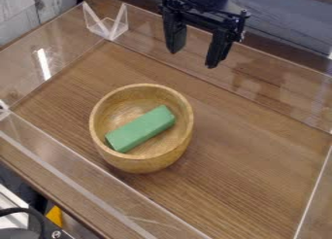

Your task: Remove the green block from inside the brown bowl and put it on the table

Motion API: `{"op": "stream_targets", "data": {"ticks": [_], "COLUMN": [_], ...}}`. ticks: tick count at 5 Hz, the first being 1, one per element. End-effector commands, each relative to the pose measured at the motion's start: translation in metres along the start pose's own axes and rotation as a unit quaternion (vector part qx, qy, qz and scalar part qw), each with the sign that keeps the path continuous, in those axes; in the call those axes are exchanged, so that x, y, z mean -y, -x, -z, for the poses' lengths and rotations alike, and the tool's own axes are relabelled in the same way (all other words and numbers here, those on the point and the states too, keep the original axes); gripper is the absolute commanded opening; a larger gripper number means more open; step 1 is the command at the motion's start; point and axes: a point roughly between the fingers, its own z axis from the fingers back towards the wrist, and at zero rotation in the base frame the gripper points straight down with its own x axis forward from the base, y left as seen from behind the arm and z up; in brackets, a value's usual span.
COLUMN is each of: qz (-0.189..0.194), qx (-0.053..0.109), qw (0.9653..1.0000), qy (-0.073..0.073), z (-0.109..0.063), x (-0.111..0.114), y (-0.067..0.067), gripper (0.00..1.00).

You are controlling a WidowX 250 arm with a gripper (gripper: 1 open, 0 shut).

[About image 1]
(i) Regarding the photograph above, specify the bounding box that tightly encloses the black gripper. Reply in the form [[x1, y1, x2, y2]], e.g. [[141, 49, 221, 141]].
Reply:
[[162, 0, 250, 69]]

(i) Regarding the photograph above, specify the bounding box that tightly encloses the brown wooden bowl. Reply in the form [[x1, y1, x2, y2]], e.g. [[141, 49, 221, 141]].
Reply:
[[88, 84, 194, 173]]

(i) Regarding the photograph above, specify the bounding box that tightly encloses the green rectangular block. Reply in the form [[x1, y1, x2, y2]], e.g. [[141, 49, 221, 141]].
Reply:
[[105, 105, 176, 154]]

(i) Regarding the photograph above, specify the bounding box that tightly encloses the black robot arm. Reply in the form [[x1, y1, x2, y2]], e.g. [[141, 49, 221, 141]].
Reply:
[[160, 0, 250, 68]]

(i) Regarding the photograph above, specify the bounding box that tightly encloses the black device with screw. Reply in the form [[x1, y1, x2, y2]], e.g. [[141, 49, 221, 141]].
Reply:
[[42, 222, 77, 239]]

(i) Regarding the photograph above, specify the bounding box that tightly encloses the clear acrylic tray wall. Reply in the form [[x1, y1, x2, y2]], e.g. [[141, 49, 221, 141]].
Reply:
[[0, 100, 212, 239]]

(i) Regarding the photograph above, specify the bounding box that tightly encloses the black cable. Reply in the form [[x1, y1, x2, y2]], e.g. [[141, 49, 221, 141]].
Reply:
[[0, 207, 46, 239]]

